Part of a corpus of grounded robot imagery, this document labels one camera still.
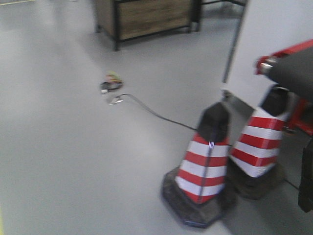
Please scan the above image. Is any dark grey conveyor belt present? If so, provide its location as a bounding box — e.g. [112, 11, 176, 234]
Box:
[268, 47, 313, 102]

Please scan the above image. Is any red white traffic cone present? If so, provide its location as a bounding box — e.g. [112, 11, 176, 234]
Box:
[227, 85, 290, 200]
[161, 102, 237, 228]

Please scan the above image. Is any black robot body part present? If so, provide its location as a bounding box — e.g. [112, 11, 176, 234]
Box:
[298, 139, 313, 213]

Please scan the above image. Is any black floor cable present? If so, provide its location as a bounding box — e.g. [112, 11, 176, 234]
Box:
[99, 70, 199, 132]

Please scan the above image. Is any black metal table frame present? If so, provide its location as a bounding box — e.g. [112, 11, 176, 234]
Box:
[94, 0, 202, 51]

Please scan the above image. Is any red conveyor side rail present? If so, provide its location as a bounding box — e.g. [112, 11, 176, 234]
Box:
[255, 39, 313, 136]

